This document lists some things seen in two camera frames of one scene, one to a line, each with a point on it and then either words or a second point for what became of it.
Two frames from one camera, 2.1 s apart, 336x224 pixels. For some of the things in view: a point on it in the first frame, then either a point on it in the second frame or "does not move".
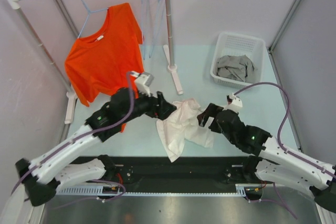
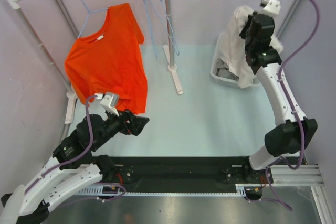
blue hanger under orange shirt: x=88 y=11 does not move
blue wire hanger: x=159 y=0 → x=165 y=17
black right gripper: x=210 y=111 → x=250 y=17
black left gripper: x=164 y=109 → x=138 y=123
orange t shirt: x=98 y=65 does not move
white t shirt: x=182 y=124 → x=234 y=46
